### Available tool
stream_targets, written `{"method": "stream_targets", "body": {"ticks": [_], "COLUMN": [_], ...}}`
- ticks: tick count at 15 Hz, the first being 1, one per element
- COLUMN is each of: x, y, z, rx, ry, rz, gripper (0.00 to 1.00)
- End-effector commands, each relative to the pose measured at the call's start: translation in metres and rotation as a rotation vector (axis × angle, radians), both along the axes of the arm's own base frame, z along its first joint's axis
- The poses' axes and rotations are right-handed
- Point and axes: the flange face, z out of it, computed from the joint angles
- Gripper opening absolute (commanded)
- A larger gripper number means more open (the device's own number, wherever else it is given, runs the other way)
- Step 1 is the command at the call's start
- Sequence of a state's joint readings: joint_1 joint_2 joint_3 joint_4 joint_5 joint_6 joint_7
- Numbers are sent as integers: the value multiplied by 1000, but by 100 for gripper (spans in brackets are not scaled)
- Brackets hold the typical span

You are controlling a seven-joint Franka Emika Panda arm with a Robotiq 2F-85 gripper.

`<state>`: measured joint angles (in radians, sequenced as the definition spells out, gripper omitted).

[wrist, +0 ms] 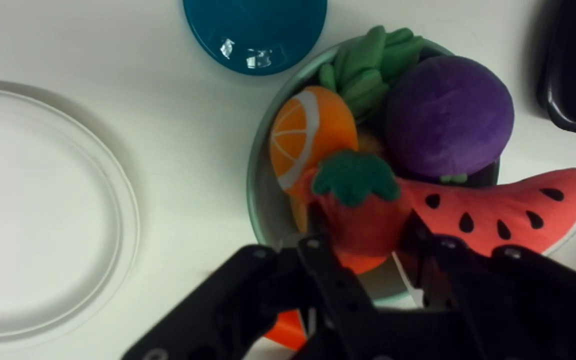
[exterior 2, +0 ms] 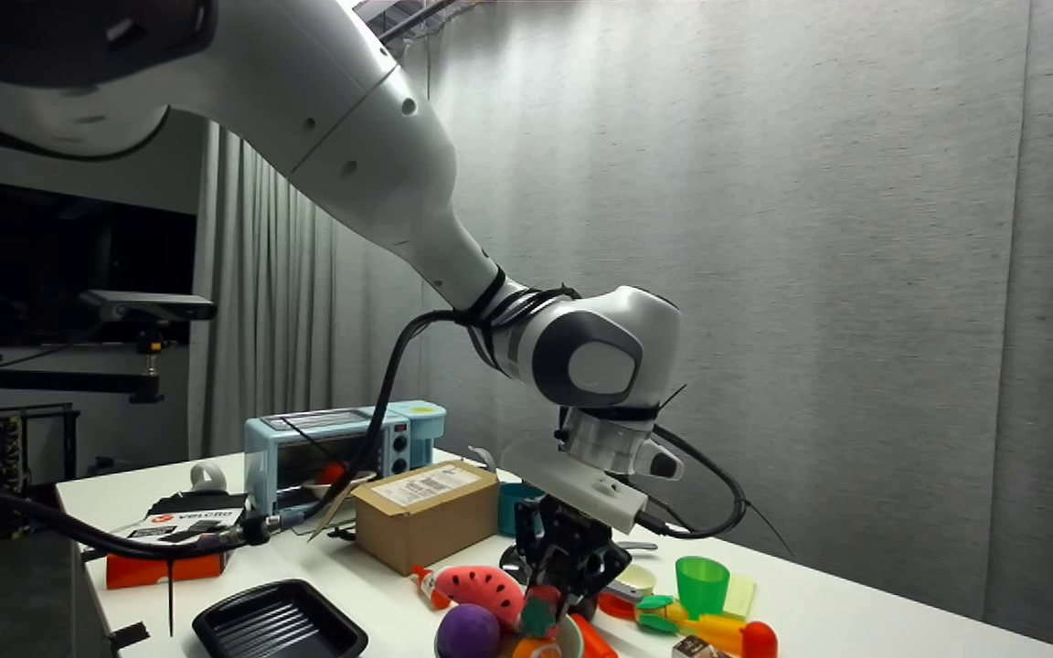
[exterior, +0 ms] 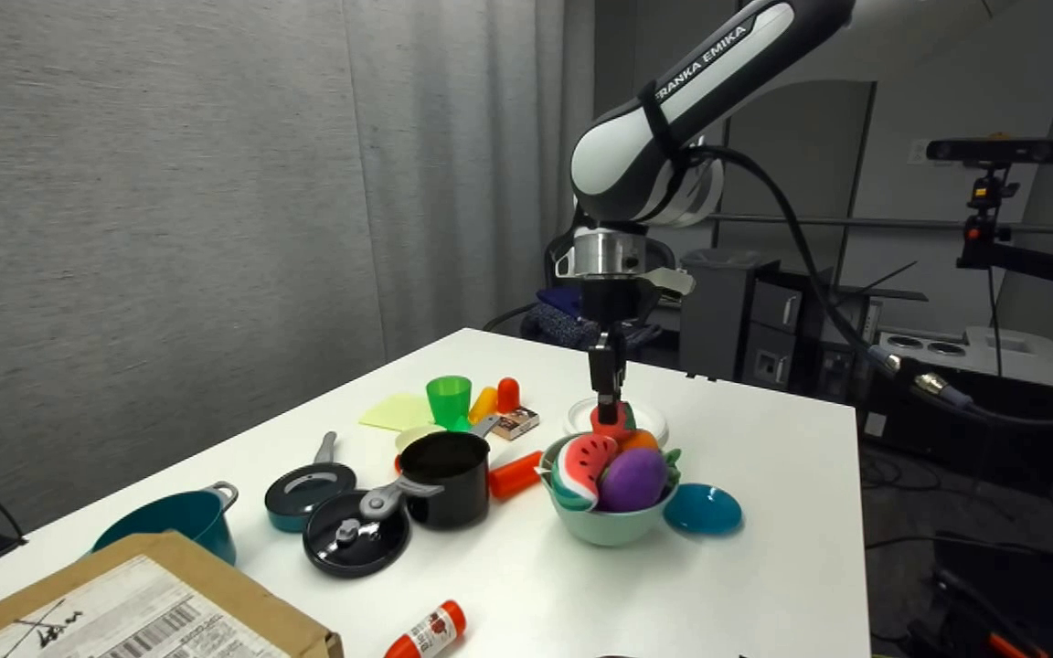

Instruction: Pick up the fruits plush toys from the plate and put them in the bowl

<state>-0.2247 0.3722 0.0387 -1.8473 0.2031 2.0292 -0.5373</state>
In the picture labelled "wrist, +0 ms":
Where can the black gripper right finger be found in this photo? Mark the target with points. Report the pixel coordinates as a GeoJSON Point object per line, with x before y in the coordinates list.
{"type": "Point", "coordinates": [514, 307]}

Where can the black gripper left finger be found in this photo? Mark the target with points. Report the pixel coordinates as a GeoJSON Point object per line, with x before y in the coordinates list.
{"type": "Point", "coordinates": [269, 307]}

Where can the watermelon slice plush toy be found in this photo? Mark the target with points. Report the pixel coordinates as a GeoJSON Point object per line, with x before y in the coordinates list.
{"type": "Point", "coordinates": [501, 206]}

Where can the strawberry plush toy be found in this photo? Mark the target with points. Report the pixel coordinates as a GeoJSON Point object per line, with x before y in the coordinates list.
{"type": "Point", "coordinates": [361, 213]}

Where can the orange slice plush toy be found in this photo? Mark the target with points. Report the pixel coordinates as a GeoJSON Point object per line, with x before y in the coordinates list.
{"type": "Point", "coordinates": [308, 131]}

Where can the purple plum plush toy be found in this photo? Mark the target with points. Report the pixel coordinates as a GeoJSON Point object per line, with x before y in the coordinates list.
{"type": "Point", "coordinates": [448, 113]}

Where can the mint green bowl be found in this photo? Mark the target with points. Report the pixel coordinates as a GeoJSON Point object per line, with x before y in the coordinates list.
{"type": "Point", "coordinates": [265, 213]}

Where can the green plush vegetable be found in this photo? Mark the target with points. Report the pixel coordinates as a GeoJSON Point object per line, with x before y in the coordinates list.
{"type": "Point", "coordinates": [368, 66]}

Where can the small blue bowl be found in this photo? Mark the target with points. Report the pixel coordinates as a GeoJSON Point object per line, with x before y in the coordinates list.
{"type": "Point", "coordinates": [254, 33]}

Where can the orange carrot toy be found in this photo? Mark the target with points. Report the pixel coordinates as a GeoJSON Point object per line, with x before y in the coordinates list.
{"type": "Point", "coordinates": [287, 330]}

